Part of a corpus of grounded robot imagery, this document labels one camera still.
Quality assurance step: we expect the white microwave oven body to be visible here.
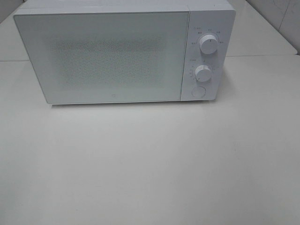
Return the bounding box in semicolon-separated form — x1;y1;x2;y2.
14;0;236;102

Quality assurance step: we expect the white round knob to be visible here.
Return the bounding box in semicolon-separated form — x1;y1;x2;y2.
194;65;212;82
199;33;218;54

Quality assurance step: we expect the white round door button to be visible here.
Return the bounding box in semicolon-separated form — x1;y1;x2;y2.
192;87;206;98

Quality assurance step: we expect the white microwave door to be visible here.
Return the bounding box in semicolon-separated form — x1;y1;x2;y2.
14;12;189;105

